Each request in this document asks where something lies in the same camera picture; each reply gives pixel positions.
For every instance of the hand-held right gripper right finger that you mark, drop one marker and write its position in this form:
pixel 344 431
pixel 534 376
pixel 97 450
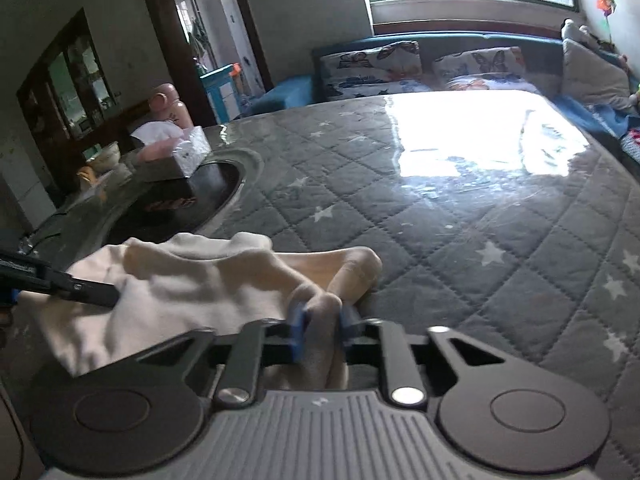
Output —
pixel 351 330

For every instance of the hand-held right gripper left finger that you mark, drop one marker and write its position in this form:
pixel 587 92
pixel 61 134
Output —
pixel 298 327

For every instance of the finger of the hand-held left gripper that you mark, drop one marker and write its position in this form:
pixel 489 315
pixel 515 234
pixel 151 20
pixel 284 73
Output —
pixel 85 289

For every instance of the cream knit garment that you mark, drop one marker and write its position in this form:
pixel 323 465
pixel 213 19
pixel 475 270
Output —
pixel 200 280

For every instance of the grey star quilted table cover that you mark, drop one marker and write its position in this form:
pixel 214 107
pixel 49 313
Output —
pixel 450 260

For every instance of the black round hotplate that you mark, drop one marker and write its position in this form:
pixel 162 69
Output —
pixel 175 200

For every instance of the white bowl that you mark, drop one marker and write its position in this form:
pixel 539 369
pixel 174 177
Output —
pixel 106 156

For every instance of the tissue box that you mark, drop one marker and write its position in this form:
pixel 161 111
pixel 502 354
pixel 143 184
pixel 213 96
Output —
pixel 175 152

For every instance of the dark wooden glass cabinet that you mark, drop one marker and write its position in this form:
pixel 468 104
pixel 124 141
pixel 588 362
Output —
pixel 65 90

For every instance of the pink bottle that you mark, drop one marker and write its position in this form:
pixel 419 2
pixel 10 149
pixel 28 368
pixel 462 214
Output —
pixel 170 105

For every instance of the blue stool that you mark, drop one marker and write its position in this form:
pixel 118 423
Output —
pixel 222 92

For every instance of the butterfly print pillow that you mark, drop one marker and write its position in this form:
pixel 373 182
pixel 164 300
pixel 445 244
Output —
pixel 370 70
pixel 482 70

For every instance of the blue sofa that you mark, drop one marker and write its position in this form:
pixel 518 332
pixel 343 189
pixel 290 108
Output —
pixel 450 42

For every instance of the pink crocheted item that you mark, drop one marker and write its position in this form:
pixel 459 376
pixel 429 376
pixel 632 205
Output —
pixel 632 137

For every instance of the grey cushion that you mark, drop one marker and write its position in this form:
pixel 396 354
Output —
pixel 592 77

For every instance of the white plush toy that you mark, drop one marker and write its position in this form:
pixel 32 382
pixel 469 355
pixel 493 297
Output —
pixel 575 32

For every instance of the orange artificial flower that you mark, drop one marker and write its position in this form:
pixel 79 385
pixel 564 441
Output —
pixel 606 2

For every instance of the dark wooden door frame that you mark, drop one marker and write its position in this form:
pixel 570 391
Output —
pixel 165 35

